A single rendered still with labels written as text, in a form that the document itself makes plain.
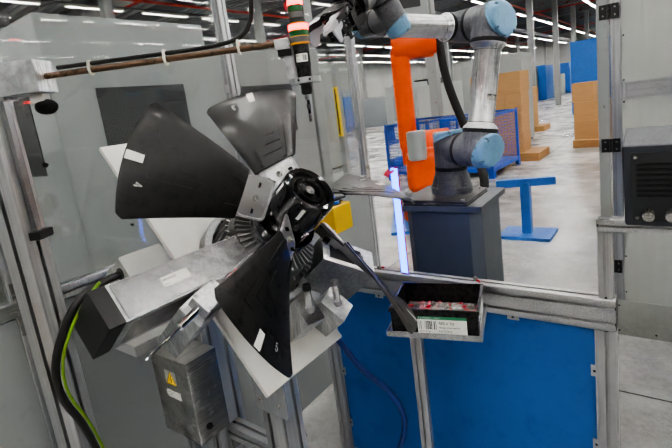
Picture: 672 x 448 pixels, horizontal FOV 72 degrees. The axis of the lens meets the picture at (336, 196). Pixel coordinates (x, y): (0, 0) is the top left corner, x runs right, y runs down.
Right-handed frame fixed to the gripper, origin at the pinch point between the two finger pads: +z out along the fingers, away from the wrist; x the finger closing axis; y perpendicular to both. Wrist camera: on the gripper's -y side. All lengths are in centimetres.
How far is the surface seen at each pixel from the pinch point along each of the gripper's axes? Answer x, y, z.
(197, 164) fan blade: -6.9, 1.5, 47.1
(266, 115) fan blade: 3.8, 9.0, 21.3
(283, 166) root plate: -5.8, 16.4, 30.7
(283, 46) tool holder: -7.2, -4.6, 15.3
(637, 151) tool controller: -66, 39, -6
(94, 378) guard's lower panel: 51, 51, 90
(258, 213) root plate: -9.9, 17.1, 44.4
